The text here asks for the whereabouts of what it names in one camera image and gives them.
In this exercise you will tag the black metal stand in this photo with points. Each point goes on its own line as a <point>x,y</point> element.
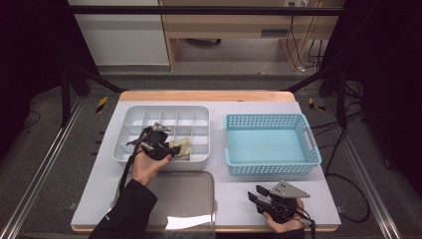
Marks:
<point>341,99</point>
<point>65,99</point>

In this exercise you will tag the white table mat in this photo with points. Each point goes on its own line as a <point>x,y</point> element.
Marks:
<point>239,199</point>

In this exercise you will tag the light blue plastic basket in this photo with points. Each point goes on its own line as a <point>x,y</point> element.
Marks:
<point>272,146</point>

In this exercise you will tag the black frame bar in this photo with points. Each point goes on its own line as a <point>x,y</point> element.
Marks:
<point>199,10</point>

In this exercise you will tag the black object under desk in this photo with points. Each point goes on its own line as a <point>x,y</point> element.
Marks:
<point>202,42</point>

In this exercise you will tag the white wall socket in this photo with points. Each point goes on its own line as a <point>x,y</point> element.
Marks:
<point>297,3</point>

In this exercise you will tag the black yellow tape strip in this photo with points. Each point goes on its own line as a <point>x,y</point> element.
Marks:
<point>101,105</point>
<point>313,104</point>

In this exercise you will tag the pale yellow sock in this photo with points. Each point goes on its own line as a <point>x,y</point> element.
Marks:
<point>185,155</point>
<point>184,146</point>

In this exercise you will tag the white cabinet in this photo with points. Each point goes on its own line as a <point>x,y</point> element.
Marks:
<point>122,40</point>

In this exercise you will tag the aluminium rail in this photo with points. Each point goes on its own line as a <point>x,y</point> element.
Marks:
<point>379,209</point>
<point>42,172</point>

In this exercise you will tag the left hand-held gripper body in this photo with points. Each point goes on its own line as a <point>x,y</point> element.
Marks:
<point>156,142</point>

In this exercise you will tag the translucent grey box lid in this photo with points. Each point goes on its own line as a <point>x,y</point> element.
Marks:
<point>185,199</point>

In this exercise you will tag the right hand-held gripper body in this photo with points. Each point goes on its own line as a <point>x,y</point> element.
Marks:
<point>282,204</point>

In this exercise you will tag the black curtain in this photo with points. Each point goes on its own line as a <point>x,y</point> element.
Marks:
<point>30,66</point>
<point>391,83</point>

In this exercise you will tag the wooden desk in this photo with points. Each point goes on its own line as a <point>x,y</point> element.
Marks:
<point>232,23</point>

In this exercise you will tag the person's left hand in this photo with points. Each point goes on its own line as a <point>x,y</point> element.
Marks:
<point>147,167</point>

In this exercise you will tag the person's right hand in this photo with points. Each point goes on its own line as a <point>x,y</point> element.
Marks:
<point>287,225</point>

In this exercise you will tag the white compartment storage box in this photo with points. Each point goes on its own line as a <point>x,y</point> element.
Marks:
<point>185,119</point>

